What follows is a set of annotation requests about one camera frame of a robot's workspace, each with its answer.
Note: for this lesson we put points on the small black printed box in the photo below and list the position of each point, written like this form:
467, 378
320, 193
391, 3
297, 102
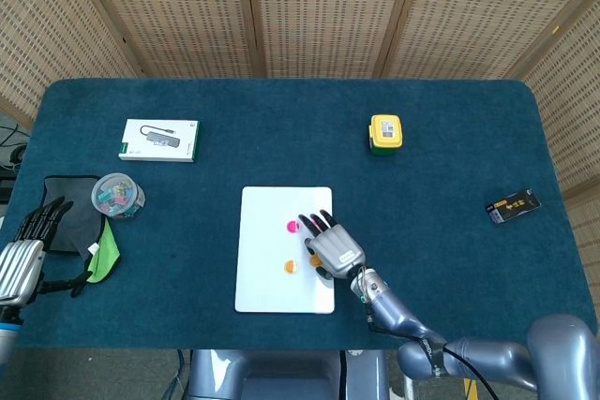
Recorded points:
513, 205

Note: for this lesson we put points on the grey and green cloth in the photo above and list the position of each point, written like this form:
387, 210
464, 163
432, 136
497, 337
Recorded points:
75, 226

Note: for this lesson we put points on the orange round magnet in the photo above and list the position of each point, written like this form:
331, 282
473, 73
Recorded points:
314, 260
291, 267

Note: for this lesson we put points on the white green usb hub box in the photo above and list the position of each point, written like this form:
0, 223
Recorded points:
159, 140

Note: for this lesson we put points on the yellow lidded green container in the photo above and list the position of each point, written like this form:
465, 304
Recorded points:
385, 130

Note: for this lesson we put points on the clear jar of binder clips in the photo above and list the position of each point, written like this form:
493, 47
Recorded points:
117, 196

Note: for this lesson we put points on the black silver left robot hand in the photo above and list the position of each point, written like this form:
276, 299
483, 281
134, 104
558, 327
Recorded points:
19, 266

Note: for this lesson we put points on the white rectangular board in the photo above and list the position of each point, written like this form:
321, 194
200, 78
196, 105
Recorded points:
262, 287

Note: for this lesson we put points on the blue felt table mat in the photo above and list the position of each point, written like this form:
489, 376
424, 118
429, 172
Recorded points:
281, 137

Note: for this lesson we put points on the grey robot torso base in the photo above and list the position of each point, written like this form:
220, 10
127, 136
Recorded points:
281, 376

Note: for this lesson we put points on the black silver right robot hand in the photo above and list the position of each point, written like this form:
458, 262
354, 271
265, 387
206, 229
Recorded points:
335, 250

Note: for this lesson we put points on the woven bamboo folding screen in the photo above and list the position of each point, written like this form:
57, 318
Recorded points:
328, 11

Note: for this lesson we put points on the white table leg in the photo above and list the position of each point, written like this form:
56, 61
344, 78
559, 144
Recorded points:
409, 379

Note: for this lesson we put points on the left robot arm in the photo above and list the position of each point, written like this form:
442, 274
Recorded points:
7, 332

